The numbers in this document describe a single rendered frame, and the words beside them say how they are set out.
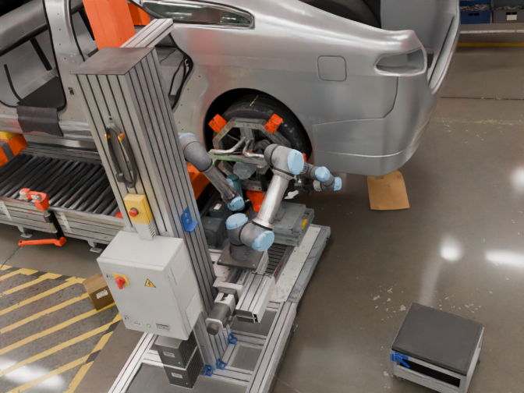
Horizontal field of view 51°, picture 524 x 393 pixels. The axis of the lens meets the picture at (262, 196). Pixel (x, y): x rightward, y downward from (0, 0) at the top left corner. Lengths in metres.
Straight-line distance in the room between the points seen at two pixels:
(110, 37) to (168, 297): 1.44
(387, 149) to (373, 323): 1.10
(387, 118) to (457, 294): 1.27
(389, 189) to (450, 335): 1.80
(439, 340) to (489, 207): 1.67
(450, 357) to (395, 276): 0.99
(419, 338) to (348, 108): 1.35
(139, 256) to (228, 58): 1.48
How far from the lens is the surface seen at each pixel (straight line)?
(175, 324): 2.65
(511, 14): 6.91
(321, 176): 3.06
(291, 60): 3.29
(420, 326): 3.20
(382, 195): 4.59
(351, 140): 3.43
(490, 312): 3.78
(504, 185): 4.80
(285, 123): 3.52
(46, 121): 4.74
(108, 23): 3.13
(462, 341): 3.17
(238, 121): 3.54
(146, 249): 2.51
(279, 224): 4.04
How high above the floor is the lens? 2.80
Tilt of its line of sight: 36 degrees down
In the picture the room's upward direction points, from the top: 10 degrees counter-clockwise
